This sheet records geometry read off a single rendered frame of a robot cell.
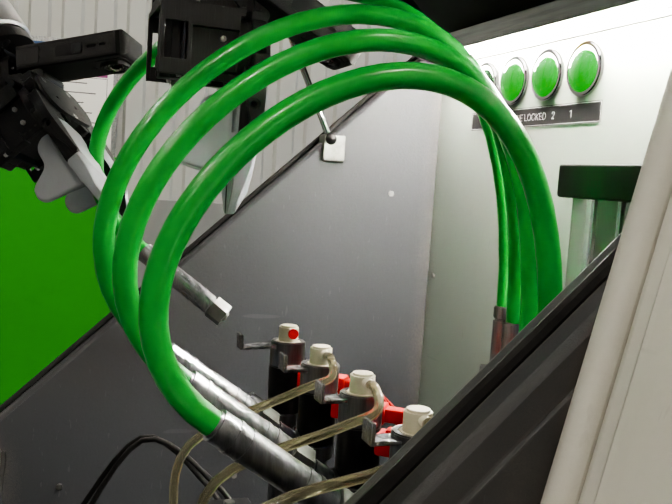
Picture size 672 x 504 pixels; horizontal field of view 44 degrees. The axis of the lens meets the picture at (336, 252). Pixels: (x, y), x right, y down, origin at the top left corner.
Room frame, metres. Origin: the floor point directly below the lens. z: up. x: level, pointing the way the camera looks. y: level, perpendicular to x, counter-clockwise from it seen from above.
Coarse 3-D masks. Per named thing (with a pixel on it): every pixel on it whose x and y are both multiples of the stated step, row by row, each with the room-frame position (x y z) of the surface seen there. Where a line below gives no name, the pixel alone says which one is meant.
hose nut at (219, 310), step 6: (216, 300) 0.73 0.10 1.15; (222, 300) 0.74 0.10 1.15; (216, 306) 0.73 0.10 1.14; (222, 306) 0.73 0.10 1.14; (228, 306) 0.74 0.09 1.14; (210, 312) 0.73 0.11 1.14; (216, 312) 0.73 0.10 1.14; (222, 312) 0.73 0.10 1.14; (210, 318) 0.74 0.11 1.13; (216, 318) 0.73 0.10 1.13; (222, 318) 0.73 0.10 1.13; (216, 324) 0.74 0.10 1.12
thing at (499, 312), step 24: (360, 0) 0.73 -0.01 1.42; (384, 0) 0.73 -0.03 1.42; (144, 72) 0.74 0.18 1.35; (120, 96) 0.74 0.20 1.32; (96, 120) 0.74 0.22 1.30; (480, 120) 0.73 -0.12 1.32; (96, 144) 0.74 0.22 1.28; (504, 192) 0.72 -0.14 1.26; (120, 216) 0.74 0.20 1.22; (504, 216) 0.72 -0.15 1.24; (504, 240) 0.72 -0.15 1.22; (504, 264) 0.72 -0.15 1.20; (504, 288) 0.72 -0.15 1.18; (504, 312) 0.72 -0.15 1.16
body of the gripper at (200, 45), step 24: (168, 0) 0.59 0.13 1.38; (192, 0) 0.61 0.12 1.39; (216, 0) 0.62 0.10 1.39; (240, 0) 0.62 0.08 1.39; (168, 24) 0.60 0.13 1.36; (192, 24) 0.59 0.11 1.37; (216, 24) 0.60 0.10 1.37; (240, 24) 0.61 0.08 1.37; (264, 24) 0.61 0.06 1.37; (168, 48) 0.60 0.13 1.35; (192, 48) 0.60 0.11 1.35; (216, 48) 0.61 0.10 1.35; (264, 48) 0.62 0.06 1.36; (168, 72) 0.59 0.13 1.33; (240, 72) 0.61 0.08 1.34
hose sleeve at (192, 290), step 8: (144, 248) 0.74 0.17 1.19; (144, 256) 0.73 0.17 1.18; (144, 264) 0.74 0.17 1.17; (176, 272) 0.73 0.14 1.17; (184, 272) 0.74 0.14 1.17; (176, 280) 0.73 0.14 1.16; (184, 280) 0.73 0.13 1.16; (192, 280) 0.74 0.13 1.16; (176, 288) 0.73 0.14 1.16; (184, 288) 0.73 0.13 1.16; (192, 288) 0.73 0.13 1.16; (200, 288) 0.73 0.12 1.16; (184, 296) 0.74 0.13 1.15; (192, 296) 0.73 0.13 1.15; (200, 296) 0.73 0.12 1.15; (208, 296) 0.73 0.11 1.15; (200, 304) 0.73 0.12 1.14; (208, 304) 0.73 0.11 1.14
